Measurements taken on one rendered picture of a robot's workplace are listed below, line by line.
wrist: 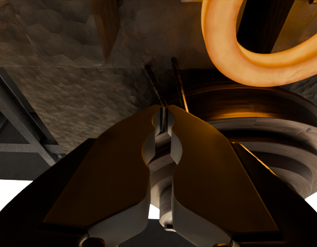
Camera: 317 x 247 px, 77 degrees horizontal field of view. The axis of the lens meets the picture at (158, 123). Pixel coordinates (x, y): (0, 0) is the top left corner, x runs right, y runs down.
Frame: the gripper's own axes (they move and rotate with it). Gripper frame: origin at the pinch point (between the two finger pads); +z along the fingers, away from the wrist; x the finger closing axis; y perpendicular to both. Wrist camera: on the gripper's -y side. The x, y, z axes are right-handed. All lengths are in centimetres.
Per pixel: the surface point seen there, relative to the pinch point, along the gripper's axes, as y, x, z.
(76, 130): 27, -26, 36
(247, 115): 8.6, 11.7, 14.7
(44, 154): 359, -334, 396
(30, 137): 284, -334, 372
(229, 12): -4.5, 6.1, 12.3
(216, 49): -0.7, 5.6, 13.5
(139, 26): -2.3, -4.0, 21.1
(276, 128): 10.9, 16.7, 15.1
